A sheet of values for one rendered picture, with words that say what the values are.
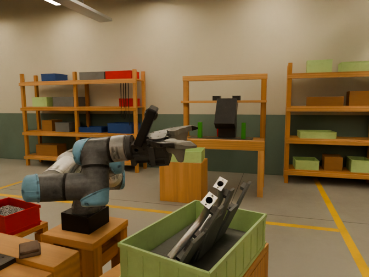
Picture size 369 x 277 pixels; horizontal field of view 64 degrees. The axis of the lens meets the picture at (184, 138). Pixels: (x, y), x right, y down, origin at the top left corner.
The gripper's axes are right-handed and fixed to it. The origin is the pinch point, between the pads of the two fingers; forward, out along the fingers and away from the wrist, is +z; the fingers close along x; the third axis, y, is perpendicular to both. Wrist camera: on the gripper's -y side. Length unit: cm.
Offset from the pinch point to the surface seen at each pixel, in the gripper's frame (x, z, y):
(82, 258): -35, -65, 71
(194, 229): -18.3, -6.8, 45.1
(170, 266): -6, -15, 51
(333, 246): -186, 117, 204
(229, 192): -32, 9, 38
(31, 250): -15, -73, 48
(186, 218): -58, -15, 68
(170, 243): -38, -21, 67
